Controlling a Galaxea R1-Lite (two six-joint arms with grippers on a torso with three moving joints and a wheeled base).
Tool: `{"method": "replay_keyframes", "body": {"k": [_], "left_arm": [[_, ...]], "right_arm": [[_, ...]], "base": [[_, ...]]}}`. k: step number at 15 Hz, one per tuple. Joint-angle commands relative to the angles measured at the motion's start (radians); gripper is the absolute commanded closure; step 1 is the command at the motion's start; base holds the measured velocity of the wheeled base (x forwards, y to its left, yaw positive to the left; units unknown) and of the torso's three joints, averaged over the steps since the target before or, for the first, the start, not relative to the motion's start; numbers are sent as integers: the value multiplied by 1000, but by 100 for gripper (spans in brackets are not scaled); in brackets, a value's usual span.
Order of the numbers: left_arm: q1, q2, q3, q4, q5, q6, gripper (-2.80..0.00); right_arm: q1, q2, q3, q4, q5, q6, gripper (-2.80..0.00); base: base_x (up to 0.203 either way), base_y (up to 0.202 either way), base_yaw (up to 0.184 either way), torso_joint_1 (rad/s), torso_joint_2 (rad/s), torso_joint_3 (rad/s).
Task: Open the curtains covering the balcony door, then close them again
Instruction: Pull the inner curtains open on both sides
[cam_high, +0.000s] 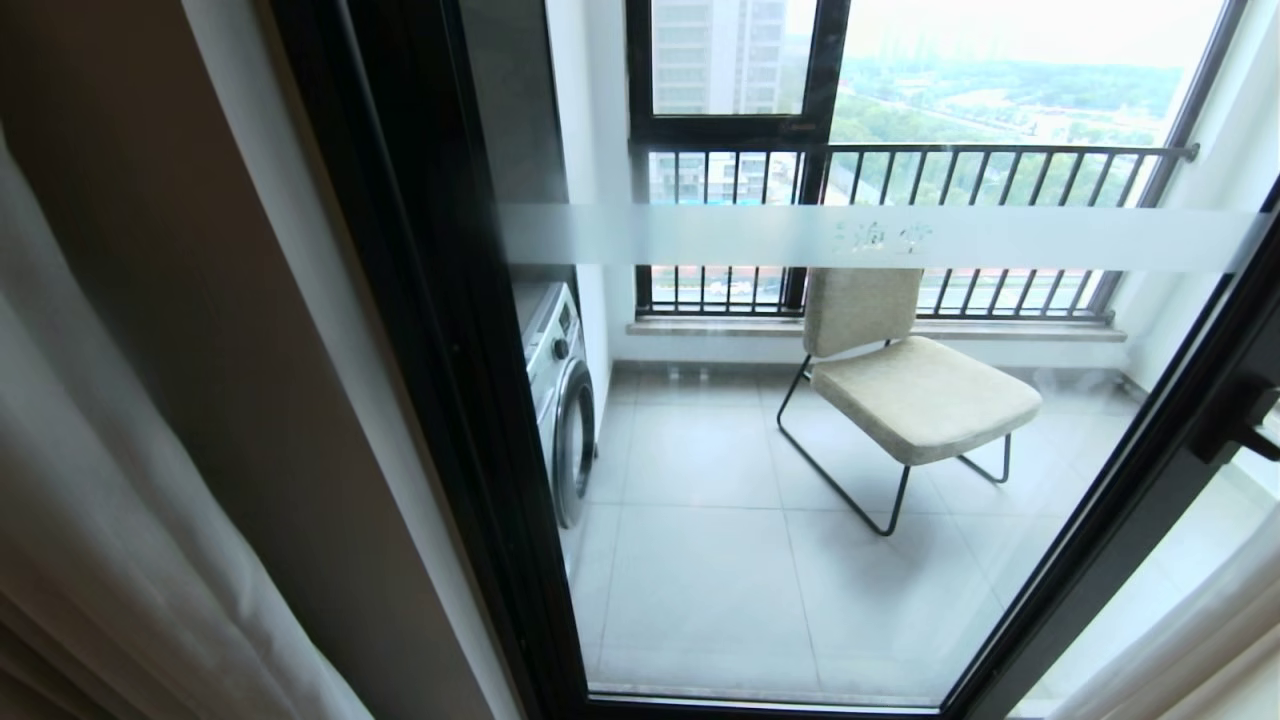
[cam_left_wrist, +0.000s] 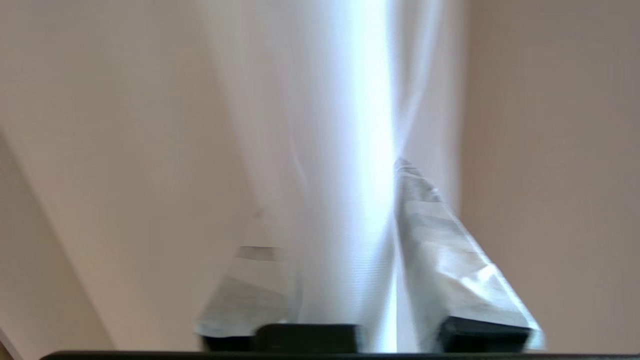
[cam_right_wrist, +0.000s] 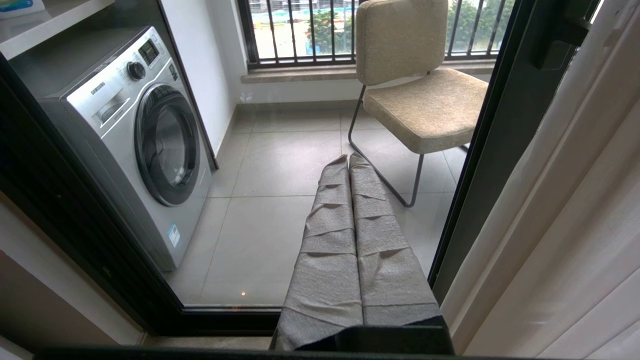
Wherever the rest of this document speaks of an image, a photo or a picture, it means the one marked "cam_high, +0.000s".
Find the black framed glass balcony door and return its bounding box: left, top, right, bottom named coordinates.
left=268, top=0, right=1280, bottom=720

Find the black framed balcony window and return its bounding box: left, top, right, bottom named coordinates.
left=624, top=0, right=1251, bottom=326

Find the black metal balcony railing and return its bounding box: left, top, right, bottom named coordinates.
left=634, top=142, right=1200, bottom=323

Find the silver front-load washing machine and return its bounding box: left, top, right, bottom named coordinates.
left=512, top=281, right=599, bottom=531

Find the beige cushioned lounge chair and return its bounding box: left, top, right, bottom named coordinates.
left=776, top=268, right=1044, bottom=537

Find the brown blackout curtain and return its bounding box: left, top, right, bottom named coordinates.
left=0, top=0, right=499, bottom=720

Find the white sheer curtain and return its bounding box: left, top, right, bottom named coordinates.
left=1048, top=528, right=1280, bottom=720
left=0, top=130, right=373, bottom=720

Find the black door handle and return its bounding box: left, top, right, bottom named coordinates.
left=1188, top=372, right=1280, bottom=465

